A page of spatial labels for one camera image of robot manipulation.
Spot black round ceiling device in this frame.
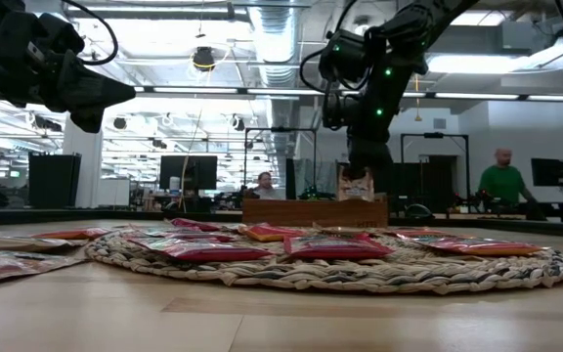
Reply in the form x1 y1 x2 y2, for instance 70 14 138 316
192 46 217 73

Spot yellow hanging cord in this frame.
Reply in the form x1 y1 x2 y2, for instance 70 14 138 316
412 72 423 123

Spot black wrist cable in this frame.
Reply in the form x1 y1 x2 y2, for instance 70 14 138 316
61 0 119 67
299 0 361 95

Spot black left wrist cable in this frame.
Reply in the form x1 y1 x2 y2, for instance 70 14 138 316
61 0 119 67

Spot long ceiling light strip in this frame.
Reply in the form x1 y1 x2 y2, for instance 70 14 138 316
134 85 563 103

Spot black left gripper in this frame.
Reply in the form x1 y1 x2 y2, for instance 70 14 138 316
0 12 137 134

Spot wooden compartment tray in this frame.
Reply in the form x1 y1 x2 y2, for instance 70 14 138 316
241 195 389 229

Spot white square column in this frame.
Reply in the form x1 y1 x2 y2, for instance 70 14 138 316
63 110 105 210

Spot person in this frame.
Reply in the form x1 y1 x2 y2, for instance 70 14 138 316
249 170 282 200
478 148 546 221

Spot round woven placemat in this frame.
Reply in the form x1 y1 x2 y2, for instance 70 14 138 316
84 222 563 296

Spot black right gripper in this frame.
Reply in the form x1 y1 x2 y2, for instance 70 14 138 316
347 119 400 180

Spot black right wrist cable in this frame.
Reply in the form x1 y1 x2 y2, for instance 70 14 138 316
299 0 361 95

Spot red tea bag packet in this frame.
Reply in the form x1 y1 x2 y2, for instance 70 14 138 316
283 233 396 261
127 236 274 264
132 225 241 244
169 217 227 233

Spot black partition screen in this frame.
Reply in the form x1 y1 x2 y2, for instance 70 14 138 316
334 154 458 206

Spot black computer monitor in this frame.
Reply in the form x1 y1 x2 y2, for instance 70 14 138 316
158 154 219 192
530 157 563 188

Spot black frame stand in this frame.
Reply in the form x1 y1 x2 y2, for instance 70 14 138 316
243 126 319 197
399 131 471 201

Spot beige tea bag packet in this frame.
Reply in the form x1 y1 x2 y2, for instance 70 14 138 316
313 224 361 236
0 233 90 253
0 250 90 285
336 164 376 202

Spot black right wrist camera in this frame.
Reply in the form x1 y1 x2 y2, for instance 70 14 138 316
321 91 357 132

